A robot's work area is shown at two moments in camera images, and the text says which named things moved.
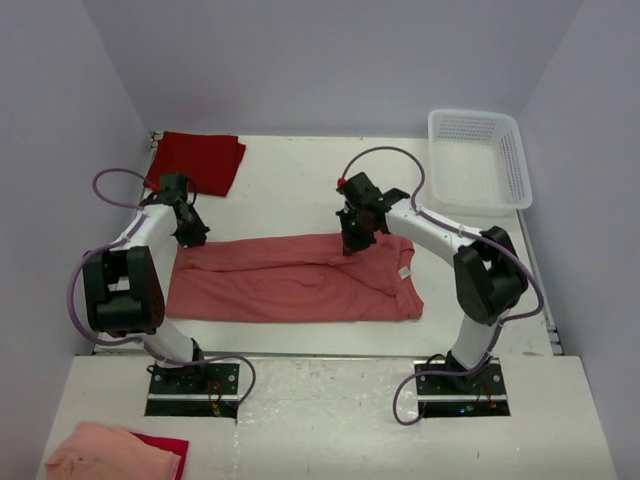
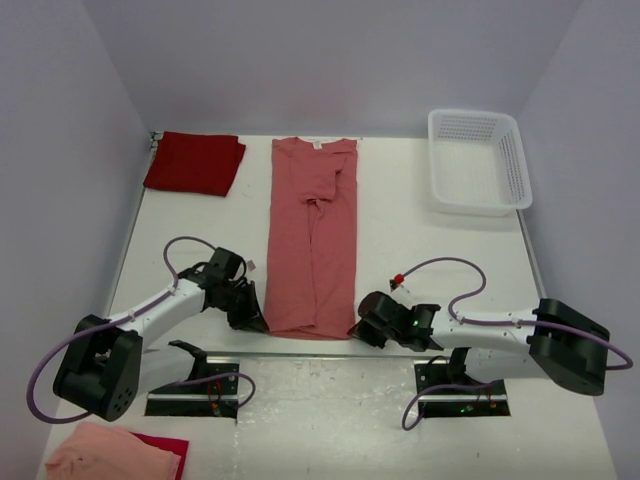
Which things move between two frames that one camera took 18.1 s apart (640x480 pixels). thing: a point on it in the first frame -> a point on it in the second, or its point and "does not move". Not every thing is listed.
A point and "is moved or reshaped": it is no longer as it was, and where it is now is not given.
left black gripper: (197, 236) -> (250, 318)
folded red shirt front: (178, 447) does not move
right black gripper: (353, 245) -> (364, 332)
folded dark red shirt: (211, 162) does not move
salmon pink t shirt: (294, 277) is moved or reshaped
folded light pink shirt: (97, 452) does not move
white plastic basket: (477, 166) does not move
